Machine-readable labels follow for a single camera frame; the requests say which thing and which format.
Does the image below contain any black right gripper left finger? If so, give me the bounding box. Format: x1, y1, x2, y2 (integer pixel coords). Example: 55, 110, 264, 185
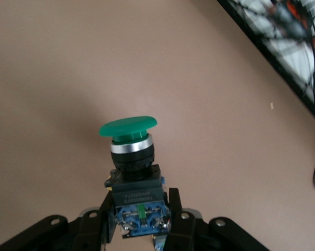
0, 192, 116, 251

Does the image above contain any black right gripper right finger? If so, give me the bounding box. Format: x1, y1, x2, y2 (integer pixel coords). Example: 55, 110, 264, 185
164, 187, 271, 251

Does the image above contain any green mushroom push button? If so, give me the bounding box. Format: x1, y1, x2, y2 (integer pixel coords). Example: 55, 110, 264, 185
98, 115, 172, 240

